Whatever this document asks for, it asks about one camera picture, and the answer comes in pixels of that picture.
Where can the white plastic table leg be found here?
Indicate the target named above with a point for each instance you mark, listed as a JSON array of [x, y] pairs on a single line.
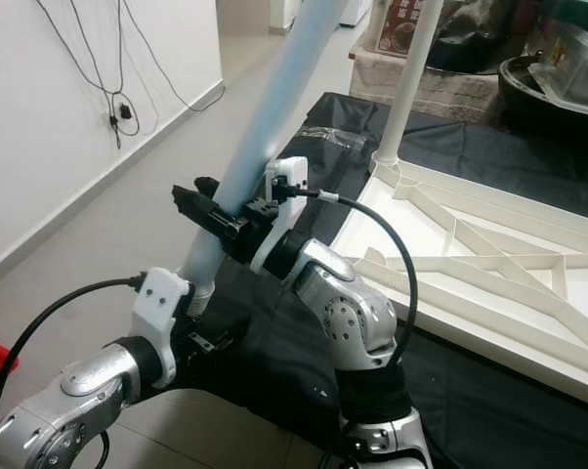
[[284, 88], [406, 88]]

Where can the cream plastic table top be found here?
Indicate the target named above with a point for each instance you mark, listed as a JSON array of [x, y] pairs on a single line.
[[528, 322]]

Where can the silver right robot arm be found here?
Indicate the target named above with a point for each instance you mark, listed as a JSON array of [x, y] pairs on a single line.
[[353, 322]]

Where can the clear tape patch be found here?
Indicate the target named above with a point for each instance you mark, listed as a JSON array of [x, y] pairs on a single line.
[[333, 137]]

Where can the white cabinet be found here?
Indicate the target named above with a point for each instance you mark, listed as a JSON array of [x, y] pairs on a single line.
[[355, 10]]

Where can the black tablecloth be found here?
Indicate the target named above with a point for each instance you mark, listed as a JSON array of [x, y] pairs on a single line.
[[480, 430]]

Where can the black bag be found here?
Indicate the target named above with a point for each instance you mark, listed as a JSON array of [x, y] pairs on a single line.
[[480, 34]]

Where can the black round basin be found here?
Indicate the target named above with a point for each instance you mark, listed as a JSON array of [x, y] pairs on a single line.
[[528, 98]]

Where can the clear plastic storage box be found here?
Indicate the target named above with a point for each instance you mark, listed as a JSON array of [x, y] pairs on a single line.
[[577, 59]]

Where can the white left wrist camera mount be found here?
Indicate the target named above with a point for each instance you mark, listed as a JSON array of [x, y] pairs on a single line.
[[159, 303]]

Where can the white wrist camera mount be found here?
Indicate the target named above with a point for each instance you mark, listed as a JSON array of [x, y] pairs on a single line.
[[159, 303], [289, 176]]

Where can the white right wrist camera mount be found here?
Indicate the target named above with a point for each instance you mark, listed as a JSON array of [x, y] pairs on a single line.
[[289, 176]]

